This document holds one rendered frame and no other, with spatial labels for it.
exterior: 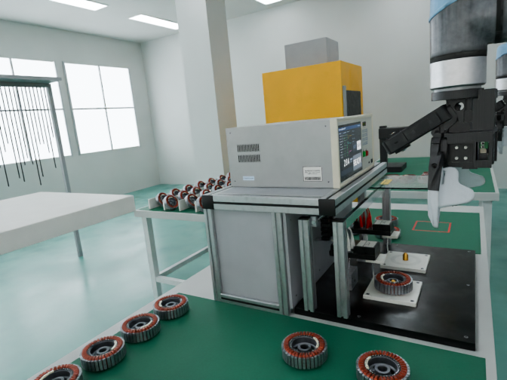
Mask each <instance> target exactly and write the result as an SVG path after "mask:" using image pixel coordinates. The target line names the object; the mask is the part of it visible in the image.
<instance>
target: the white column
mask: <svg viewBox="0 0 507 380"><path fill-rule="evenodd" d="M175 5H176V12H177V23H178V30H179V37H180V48H181V54H182V61H183V73H184V79H185V86H186V98H187V104H188V110H189V122H190V128H191V135H192V147H193V153H194V159H195V172H196V178H197V182H198V181H203V182H206V181H207V179H209V178H214V179H217V177H218V176H219V175H224V176H227V173H229V172H230V170H229V156H228V149H227V141H226V128H232V127H237V121H236V113H235V98H234V90H233V82H232V67H231V60H230V52H229V37H228V29H227V21H226V6H225V0H175Z"/></svg>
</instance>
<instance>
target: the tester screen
mask: <svg viewBox="0 0 507 380"><path fill-rule="evenodd" d="M338 130H339V146H340V177H341V171H343V170H345V169H347V168H348V167H351V166H352V171H351V172H349V173H347V174H346V175H344V176H342V177H341V180H342V179H344V178H346V177H347V176H349V175H351V174H352V173H354V172H355V171H357V170H359V169H361V168H362V163H361V167H359V168H358V169H357V170H353V155H356V154H358V153H360V152H361V149H359V150H357V151H355V152H354V151H353V149H352V143H354V142H357V141H359V140H361V124H356V125H352V126H348V127H341V128H338ZM347 158H349V165H348V166H347V167H344V161H343V160H344V159H347Z"/></svg>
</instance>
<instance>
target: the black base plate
mask: <svg viewBox="0 0 507 380"><path fill-rule="evenodd" d="M389 251H395V252H403V253H418V254H426V255H430V260H429V264H428V267H427V270H426V273H425V274H423V273H417V272H411V271H399V270H393V269H387V268H380V264H377V263H374V275H376V274H378V273H380V272H382V271H399V272H403V273H405V274H408V275H410V276H411V277H412V278H413V280H415V281H421V282H422V289H421V291H420V295H419V299H418V302H417V305H416V307H411V306H406V305H398V304H393V303H388V302H380V301H376V300H371V299H363V295H364V292H365V291H366V289H367V287H368V286H369V284H370V282H371V280H370V279H371V278H372V266H371V262H359V261H357V259H353V258H350V265H352V266H358V282H357V283H356V285H355V286H354V288H353V290H350V291H349V296H350V313H351V314H350V315H349V318H348V319H345V318H344V317H337V309H336V281H335V267H334V262H333V264H332V265H331V266H330V267H329V268H328V269H327V270H326V271H325V272H324V274H323V275H322V276H321V277H320V278H319V279H318V281H317V282H316V296H317V308H316V309H315V311H314V312H311V311H310V310H308V311H305V310H304V299H303V298H302V299H301V300H300V301H299V303H298V304H297V305H296V306H295V307H294V310H295V314H299V315H303V316H307V317H313V318H318V319H322V320H328V321H332V322H336V323H342V324H346V325H350V326H356V327H361V328H365V329H371V330H375V331H379V332H383V333H389V334H393V335H397V336H403V337H408V338H412V339H419V340H422V341H426V342H433V343H437V344H440V345H447V346H451V347H455V348H461V349H466V350H470V351H475V250H461V249H452V248H443V247H427V246H418V245H409V244H393V243H391V245H389Z"/></svg>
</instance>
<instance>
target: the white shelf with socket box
mask: <svg viewBox="0 0 507 380"><path fill-rule="evenodd" d="M135 210H136V207H135V203H134V196H133V195H105V194H84V193H62V192H37V193H33V194H29V195H23V196H19V197H15V198H9V199H5V200H1V201H0V255H3V254H6V253H9V252H12V251H15V250H18V249H21V248H24V247H28V246H31V245H33V244H37V243H40V242H42V241H46V240H49V239H51V238H55V237H58V236H61V235H63V234H67V233H70V232H72V231H76V230H79V229H81V228H85V227H88V226H91V225H95V224H97V223H100V222H104V221H106V220H109V219H113V218H115V217H118V216H122V215H124V214H127V213H131V212H134V211H135Z"/></svg>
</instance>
